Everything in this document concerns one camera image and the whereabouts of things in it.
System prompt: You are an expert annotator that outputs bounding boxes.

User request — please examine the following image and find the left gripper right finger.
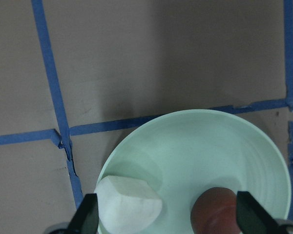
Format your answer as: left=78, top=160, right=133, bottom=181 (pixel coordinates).
left=236, top=191, right=278, bottom=234

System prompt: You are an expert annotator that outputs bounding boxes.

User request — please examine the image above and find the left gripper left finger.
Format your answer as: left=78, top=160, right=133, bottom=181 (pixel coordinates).
left=64, top=194, right=98, bottom=234

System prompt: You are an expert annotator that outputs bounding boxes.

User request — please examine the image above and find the dark red bun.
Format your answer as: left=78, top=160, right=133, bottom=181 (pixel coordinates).
left=190, top=187, right=241, bottom=234

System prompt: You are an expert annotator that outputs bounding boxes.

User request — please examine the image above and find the white steamed bun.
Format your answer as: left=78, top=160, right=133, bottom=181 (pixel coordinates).
left=94, top=175, right=163, bottom=234

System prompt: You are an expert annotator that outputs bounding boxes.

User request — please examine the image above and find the light green plate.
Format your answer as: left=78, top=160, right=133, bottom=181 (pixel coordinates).
left=99, top=110, right=291, bottom=234

